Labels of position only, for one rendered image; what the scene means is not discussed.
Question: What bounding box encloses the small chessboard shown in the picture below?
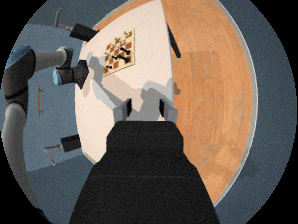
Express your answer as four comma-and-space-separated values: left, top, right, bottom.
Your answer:
103, 28, 135, 77

